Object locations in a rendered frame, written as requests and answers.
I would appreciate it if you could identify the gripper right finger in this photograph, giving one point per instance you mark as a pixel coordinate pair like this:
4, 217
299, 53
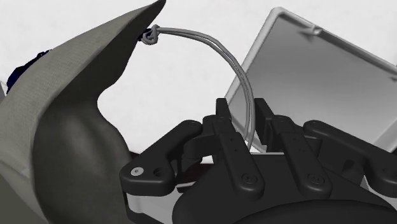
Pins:
341, 145

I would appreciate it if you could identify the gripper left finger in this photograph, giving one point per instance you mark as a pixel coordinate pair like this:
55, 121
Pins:
155, 161

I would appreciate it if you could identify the dark blue thing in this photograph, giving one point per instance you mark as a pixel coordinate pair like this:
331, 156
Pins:
17, 74

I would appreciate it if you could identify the grey tablet with white frame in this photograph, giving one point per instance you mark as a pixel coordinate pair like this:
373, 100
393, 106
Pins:
310, 77

